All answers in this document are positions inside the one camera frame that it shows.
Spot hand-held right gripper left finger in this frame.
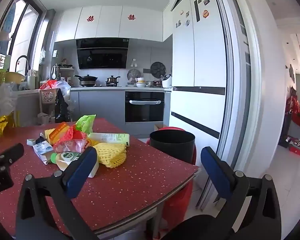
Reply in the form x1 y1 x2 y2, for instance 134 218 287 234
15 146 108 240

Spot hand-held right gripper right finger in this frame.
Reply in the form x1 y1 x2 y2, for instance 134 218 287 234
200 146 282 240

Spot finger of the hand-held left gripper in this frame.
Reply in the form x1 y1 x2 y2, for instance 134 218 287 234
0 143 25 167

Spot white green juice bottle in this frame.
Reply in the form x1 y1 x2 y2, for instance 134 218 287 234
88 132 130 147

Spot yellow and orange snack packet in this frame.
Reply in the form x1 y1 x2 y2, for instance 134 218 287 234
44 122 73 143

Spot red bin with black liner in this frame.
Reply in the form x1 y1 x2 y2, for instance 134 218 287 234
147 127 198 227

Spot green label plastic bottle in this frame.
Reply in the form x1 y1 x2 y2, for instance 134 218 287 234
51 151 84 172

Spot gold foil bag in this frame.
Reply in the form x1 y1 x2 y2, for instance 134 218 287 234
0 115 15 137

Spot red transparent plastic bag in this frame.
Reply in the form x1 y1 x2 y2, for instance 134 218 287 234
54 127 91 155

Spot white and blue milk carton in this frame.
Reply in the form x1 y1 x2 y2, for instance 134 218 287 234
32 141 55 165

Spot yellow foam fruit net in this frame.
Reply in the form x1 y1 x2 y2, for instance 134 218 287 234
92 142 127 168

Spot green snack bag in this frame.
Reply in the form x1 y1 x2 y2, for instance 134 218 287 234
75 114 97 134

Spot clear plastic bag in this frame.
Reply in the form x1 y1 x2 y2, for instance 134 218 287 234
0 82 18 113

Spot black plastic bag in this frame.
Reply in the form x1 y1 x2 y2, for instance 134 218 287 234
55 88 71 123

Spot grey lower cabinets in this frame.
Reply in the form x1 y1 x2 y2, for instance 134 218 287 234
70 90 126 126

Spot red plastic basket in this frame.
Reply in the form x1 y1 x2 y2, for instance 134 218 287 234
39 80 60 90

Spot white plastic bag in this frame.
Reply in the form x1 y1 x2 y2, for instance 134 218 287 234
55 80 71 93

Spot red box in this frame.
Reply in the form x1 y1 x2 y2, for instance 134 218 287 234
289 140 300 156

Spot black built-in oven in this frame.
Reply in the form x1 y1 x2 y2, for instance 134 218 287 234
125 91 165 123

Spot black kitchen faucet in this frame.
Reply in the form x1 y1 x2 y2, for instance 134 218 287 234
15 55 31 77

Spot black wok with lid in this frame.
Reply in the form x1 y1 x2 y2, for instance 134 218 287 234
74 74 98 82

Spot steel cooking pot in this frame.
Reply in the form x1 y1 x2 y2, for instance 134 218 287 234
105 75 121 84

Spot white refrigerator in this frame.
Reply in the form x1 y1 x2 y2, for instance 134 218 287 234
169 0 227 164

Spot black range hood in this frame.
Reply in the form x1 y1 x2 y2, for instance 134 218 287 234
76 38 129 70

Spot white upper cabinets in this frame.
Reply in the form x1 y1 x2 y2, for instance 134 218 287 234
54 5 173 43

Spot group of fridge magnets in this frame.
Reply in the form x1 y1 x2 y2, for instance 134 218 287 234
175 0 215 28

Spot white sliding door frame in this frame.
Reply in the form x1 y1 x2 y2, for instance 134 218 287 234
210 0 263 210

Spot grey round wall rack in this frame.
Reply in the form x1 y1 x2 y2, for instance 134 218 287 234
127 69 141 83

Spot dark round wall rack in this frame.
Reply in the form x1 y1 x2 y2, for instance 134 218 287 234
150 62 167 78

